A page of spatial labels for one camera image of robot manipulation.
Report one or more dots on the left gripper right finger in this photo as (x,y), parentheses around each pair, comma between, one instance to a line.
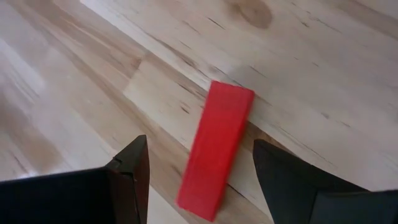
(326,205)

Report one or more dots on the long red block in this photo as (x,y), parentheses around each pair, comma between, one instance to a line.
(214,149)

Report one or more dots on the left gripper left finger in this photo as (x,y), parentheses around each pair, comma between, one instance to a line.
(77,199)

